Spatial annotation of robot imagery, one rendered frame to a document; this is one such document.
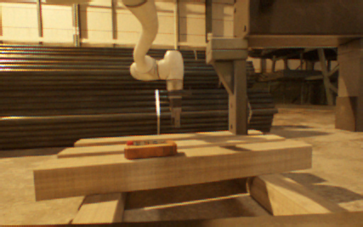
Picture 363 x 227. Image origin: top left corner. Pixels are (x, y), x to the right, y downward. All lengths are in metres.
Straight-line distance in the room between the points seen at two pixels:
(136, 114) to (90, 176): 1.05
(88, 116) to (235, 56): 1.57
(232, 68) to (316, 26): 0.09
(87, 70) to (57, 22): 8.55
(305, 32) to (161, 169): 0.55
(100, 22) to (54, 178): 9.42
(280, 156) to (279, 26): 0.66
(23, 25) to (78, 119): 9.31
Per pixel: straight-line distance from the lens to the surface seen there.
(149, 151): 0.65
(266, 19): 0.22
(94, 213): 0.60
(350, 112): 0.28
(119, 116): 1.66
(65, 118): 1.76
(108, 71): 1.83
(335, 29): 0.25
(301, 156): 0.90
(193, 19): 10.22
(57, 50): 2.56
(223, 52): 0.20
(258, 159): 0.78
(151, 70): 0.99
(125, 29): 9.69
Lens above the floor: 0.39
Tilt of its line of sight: 4 degrees down
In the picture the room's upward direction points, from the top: 1 degrees counter-clockwise
